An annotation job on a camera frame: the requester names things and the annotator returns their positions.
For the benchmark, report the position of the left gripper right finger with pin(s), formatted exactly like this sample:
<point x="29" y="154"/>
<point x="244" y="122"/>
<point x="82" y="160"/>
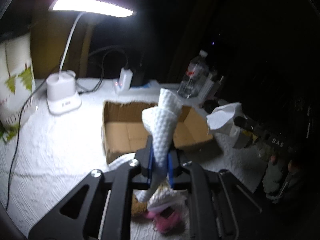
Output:
<point x="175" y="169"/>

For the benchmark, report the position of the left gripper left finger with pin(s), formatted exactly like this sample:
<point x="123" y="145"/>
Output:
<point x="145" y="158"/>

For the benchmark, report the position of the white embossed paper towel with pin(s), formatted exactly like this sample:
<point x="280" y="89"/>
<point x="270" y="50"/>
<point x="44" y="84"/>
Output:
<point x="160" y="121"/>

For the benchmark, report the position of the open cardboard box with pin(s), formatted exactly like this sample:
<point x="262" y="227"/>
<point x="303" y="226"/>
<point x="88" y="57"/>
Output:
<point x="124" y="131"/>

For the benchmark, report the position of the pink fluffy item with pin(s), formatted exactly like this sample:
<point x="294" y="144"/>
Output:
<point x="165" y="218"/>

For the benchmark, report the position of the white power strip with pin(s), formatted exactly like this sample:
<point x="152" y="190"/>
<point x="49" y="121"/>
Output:
<point x="152" y="87"/>

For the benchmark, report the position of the white perforated basket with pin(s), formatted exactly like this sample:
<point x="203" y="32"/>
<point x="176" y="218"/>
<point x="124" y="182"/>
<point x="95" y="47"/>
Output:
<point x="211" y="86"/>

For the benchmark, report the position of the black power adapter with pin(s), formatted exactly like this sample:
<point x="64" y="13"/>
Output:
<point x="137" y="78"/>

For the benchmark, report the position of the white usb charger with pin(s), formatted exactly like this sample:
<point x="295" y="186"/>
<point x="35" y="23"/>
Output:
<point x="125" y="78"/>

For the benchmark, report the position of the clear plastic water bottle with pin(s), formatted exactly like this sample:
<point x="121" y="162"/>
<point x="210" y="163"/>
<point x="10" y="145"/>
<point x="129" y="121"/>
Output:
<point x="195" y="76"/>

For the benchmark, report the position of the white green patterned bag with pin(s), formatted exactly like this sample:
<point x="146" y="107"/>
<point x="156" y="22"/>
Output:
<point x="17" y="85"/>

